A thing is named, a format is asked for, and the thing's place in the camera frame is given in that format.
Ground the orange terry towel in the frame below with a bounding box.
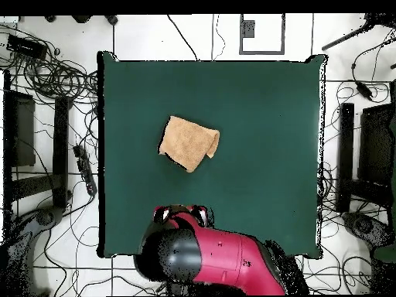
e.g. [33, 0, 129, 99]
[158, 115, 221, 173]

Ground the grey square floor frame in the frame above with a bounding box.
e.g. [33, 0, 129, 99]
[238, 13, 285, 56]

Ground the black tripod leg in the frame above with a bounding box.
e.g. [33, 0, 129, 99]
[321, 13, 396, 52]

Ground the black power strip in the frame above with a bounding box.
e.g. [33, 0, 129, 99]
[73, 144, 98, 196]

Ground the dark green table cloth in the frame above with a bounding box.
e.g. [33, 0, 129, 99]
[97, 50, 328, 260]

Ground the thin black cable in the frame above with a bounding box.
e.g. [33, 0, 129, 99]
[166, 13, 200, 62]

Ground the black metal stand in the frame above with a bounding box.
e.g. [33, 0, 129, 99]
[2, 70, 73, 217]
[335, 101, 396, 214]

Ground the black power adapter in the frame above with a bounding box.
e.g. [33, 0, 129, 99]
[355, 80, 374, 101]

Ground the tangle of black cables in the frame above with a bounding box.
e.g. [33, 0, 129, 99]
[0, 24, 99, 104]

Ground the black electronics box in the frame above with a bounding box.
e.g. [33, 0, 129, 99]
[5, 33, 48, 60]

